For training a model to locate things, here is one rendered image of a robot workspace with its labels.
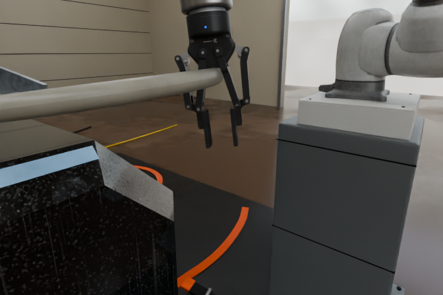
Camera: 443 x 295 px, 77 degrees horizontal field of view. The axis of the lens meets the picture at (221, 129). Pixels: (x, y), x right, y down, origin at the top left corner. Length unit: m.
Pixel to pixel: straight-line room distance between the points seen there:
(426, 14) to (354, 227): 0.62
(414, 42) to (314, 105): 0.30
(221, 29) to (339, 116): 0.54
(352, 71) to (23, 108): 0.88
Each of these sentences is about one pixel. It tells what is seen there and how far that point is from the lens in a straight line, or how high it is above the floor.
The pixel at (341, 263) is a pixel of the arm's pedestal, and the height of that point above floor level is 0.36.
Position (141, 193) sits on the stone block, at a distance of 0.80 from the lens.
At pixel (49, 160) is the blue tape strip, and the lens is 0.70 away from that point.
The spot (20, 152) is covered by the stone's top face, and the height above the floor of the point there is 0.82.
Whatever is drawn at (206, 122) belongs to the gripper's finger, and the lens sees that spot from 0.51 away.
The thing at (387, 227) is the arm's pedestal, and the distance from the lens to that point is 0.98.
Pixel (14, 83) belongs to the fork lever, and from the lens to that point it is 0.87.
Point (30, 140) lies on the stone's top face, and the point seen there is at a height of 0.82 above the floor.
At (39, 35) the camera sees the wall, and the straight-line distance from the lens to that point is 6.40.
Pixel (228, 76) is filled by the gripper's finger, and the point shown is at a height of 0.99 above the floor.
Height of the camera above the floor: 1.03
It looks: 15 degrees down
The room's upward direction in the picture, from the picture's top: straight up
